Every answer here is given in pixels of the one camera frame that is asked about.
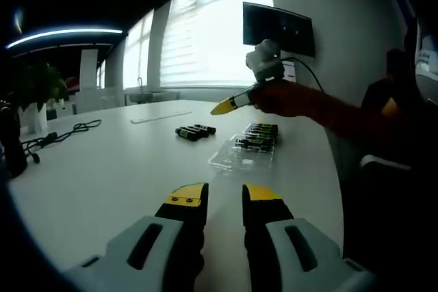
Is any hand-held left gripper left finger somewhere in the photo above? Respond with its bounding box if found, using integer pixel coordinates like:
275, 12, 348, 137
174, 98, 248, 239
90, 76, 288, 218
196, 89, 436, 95
63, 181, 210, 292

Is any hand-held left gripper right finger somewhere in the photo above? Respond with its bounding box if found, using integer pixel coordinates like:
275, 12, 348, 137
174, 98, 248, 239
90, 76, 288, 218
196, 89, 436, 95
241, 183, 379, 292

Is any brown medicine bottle green label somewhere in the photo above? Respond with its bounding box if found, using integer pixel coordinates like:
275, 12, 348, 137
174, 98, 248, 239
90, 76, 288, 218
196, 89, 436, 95
175, 127, 198, 142
188, 124, 211, 137
181, 126, 205, 139
194, 123, 217, 135

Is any group of brown medicine bottles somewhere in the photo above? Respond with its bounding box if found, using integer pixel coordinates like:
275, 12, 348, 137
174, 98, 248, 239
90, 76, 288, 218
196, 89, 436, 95
235, 122, 279, 153

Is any clear plastic box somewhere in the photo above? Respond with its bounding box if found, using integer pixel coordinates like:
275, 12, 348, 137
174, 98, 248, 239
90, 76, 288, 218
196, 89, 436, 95
208, 121, 280, 172

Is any person's right hand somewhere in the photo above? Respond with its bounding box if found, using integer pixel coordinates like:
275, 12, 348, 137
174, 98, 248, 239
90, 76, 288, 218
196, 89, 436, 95
252, 81, 305, 119

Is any bright window with blinds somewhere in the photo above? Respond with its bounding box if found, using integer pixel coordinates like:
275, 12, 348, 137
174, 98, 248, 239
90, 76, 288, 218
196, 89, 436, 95
122, 0, 274, 90

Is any grey sink counter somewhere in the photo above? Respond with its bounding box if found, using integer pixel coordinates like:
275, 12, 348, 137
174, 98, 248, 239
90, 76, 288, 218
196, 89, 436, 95
125, 90, 181, 105

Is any person's dark clothed body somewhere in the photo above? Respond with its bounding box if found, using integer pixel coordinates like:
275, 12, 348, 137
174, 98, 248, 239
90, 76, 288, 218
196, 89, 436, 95
340, 49, 438, 292

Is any white low cabinet row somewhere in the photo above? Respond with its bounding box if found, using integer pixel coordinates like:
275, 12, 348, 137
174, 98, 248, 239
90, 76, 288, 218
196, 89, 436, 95
75, 86, 126, 114

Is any long ceiling light strip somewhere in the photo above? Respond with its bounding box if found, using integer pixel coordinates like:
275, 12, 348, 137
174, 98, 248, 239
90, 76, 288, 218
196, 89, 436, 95
5, 27, 124, 50

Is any green plant white pot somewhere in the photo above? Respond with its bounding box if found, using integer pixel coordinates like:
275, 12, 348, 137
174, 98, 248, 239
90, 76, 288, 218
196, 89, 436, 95
6, 58, 70, 135

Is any wall-mounted black monitor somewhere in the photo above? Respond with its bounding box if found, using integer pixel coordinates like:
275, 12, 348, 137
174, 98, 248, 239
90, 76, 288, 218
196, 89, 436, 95
242, 1, 315, 57

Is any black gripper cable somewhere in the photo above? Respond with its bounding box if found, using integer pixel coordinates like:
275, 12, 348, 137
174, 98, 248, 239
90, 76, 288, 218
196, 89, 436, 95
282, 55, 324, 94

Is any black power cable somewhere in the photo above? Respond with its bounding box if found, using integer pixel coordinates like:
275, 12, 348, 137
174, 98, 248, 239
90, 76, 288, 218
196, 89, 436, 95
20, 119, 103, 165

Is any red blue flag wall print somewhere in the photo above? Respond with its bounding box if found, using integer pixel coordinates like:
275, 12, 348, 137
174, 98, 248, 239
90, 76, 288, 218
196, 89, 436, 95
64, 78, 81, 94

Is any white blue wall poster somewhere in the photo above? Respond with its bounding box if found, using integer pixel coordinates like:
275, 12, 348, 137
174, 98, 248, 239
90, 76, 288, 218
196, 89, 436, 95
389, 0, 438, 76

